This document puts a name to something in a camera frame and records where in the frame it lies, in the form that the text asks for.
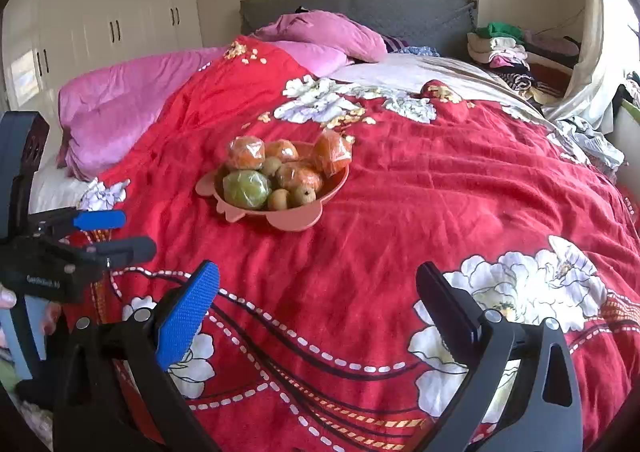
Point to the person's left hand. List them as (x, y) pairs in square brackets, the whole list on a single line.
[(6, 298)]

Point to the white bed sheet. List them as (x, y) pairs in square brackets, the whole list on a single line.
[(450, 69)]

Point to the red floral blanket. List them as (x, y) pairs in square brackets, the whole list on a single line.
[(425, 182)]

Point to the grey padded headboard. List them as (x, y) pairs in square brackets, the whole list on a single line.
[(400, 7)]

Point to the cream fleece blanket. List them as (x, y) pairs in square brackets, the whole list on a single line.
[(55, 187)]

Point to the cream curtain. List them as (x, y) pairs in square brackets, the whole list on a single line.
[(595, 57)]

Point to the blue patterned cloth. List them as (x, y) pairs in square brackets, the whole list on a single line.
[(420, 51)]

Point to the brown longan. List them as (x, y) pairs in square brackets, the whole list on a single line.
[(302, 194), (278, 199), (271, 165)]

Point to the purple striped cloth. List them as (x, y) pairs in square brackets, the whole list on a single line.
[(395, 42)]

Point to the stack of folded clothes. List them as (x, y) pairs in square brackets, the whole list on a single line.
[(500, 52)]

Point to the plastic-wrapped orange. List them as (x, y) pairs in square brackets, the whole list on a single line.
[(332, 152), (246, 152), (297, 177)]

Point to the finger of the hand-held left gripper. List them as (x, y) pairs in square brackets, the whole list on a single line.
[(100, 219), (130, 249)]

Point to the pink pillow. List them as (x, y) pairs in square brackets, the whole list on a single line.
[(330, 32)]

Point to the green-edged window ledge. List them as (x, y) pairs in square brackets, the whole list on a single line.
[(627, 132)]

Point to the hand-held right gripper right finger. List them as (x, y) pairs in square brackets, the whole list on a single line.
[(445, 304)]

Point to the plastic-wrapped green citrus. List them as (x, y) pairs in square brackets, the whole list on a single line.
[(246, 189)]

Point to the small plastic-wrapped red-orange tangerine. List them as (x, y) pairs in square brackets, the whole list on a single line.
[(281, 149)]

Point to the crumpled white grey cloth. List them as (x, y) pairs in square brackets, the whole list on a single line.
[(585, 142)]

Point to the pink quilt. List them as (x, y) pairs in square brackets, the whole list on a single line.
[(125, 102)]

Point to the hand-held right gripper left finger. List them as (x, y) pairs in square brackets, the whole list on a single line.
[(190, 312)]

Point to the white wardrobe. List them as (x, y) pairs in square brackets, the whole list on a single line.
[(100, 7)]

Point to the pink plastic bowl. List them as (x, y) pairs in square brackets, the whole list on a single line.
[(295, 219)]

